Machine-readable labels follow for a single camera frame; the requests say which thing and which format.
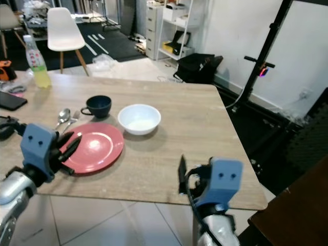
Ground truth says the black handheld controller device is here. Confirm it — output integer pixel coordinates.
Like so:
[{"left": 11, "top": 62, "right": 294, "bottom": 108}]
[{"left": 0, "top": 115, "right": 22, "bottom": 142}]

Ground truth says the beige plastic chair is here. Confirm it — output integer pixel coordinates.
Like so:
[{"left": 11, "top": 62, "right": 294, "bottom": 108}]
[{"left": 0, "top": 4, "right": 27, "bottom": 60}]

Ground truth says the plastic bottle with yellow drink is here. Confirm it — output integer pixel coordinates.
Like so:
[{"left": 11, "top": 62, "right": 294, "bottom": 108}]
[{"left": 23, "top": 34, "right": 52, "bottom": 89}]

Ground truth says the dark blue cup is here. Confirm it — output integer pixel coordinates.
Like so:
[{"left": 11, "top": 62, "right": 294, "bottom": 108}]
[{"left": 80, "top": 95, "right": 113, "bottom": 119}]

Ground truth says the dark brown wooden furniture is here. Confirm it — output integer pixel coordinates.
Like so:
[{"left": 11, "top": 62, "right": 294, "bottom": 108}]
[{"left": 238, "top": 156, "right": 328, "bottom": 246}]

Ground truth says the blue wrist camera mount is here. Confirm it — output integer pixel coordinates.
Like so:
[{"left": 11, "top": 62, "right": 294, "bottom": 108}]
[
  {"left": 203, "top": 157, "right": 244, "bottom": 217},
  {"left": 20, "top": 123, "right": 58, "bottom": 183}
]

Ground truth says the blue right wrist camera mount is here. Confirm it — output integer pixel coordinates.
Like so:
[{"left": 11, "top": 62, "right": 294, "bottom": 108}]
[{"left": 203, "top": 157, "right": 244, "bottom": 217}]

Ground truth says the white drawer cabinet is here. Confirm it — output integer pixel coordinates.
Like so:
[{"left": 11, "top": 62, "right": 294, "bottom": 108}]
[{"left": 145, "top": 3, "right": 165, "bottom": 60}]

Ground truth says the white open shelf rack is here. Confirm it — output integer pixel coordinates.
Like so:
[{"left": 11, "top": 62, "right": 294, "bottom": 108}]
[{"left": 158, "top": 0, "right": 207, "bottom": 60}]

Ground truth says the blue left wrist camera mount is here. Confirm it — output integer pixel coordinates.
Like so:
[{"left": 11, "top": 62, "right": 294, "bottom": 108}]
[{"left": 20, "top": 123, "right": 58, "bottom": 183}]

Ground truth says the silver metal spoon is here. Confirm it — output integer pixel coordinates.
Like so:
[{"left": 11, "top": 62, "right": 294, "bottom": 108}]
[{"left": 55, "top": 108, "right": 72, "bottom": 130}]

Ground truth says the orange and black tool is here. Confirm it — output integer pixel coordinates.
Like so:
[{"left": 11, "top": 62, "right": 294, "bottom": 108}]
[{"left": 0, "top": 60, "right": 17, "bottom": 82}]

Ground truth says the silver metal fork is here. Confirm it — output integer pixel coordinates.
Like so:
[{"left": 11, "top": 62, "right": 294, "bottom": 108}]
[{"left": 64, "top": 111, "right": 80, "bottom": 129}]

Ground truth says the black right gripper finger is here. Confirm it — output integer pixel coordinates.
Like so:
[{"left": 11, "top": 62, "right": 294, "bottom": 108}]
[{"left": 177, "top": 155, "right": 189, "bottom": 196}]

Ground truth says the white plastic chair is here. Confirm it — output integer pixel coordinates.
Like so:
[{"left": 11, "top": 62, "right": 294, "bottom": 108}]
[{"left": 47, "top": 7, "right": 89, "bottom": 77}]

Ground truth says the black stand pole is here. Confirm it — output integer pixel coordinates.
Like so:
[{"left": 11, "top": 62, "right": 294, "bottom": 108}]
[{"left": 235, "top": 0, "right": 294, "bottom": 107}]

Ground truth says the clear plastic bag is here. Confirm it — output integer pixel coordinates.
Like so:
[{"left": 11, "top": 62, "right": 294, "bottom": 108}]
[{"left": 92, "top": 53, "right": 118, "bottom": 73}]

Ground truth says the black smartphone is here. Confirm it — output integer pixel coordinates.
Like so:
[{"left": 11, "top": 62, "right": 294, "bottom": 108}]
[{"left": 0, "top": 91, "right": 29, "bottom": 112}]

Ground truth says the pink round plate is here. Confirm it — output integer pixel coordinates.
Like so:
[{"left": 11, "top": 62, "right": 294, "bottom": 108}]
[{"left": 63, "top": 122, "right": 125, "bottom": 175}]

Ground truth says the light wooden table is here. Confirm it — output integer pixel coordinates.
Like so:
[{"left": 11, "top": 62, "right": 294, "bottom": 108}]
[{"left": 0, "top": 74, "right": 269, "bottom": 246}]

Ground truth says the black bag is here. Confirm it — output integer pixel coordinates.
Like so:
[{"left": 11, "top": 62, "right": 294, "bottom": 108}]
[{"left": 173, "top": 52, "right": 224, "bottom": 85}]

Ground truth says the white bowl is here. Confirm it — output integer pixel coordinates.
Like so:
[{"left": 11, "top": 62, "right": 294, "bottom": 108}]
[{"left": 117, "top": 104, "right": 162, "bottom": 136}]

